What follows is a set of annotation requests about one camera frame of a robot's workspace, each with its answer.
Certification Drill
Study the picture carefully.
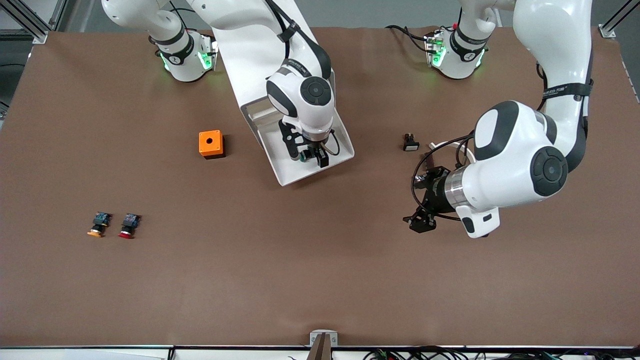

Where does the orange button box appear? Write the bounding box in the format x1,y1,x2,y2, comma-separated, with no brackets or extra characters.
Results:
198,130,226,160

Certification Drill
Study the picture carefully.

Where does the red push button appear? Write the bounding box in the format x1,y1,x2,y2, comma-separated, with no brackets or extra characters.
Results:
118,213,142,240

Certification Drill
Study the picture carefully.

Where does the yellow push button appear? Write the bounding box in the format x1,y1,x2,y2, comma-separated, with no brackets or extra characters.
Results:
87,211,112,238

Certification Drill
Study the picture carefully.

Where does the brown table cover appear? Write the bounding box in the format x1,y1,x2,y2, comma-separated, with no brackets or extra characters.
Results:
0,25,640,348

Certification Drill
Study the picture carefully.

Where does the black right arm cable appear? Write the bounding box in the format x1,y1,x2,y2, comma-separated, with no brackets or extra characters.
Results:
320,127,342,157

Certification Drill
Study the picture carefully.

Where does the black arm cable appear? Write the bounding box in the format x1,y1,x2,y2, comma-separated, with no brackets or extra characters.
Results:
411,133,477,222
320,127,342,157

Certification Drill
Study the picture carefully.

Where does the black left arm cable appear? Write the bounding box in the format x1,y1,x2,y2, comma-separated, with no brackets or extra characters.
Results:
411,133,477,222

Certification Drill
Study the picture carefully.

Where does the white curved bracket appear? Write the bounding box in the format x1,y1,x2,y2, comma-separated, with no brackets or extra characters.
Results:
428,141,474,164

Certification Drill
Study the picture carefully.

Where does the grey metal bracket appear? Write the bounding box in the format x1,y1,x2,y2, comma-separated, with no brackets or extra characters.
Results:
310,330,338,347

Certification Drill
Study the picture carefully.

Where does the black base cable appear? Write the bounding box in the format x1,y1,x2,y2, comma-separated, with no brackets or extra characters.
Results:
385,24,432,54

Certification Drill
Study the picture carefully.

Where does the brown metal post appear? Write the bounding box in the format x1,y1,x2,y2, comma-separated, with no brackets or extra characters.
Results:
306,333,333,360

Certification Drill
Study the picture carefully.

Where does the aluminium frame profile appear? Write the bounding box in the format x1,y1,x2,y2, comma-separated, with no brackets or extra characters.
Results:
0,0,68,45
599,0,640,39

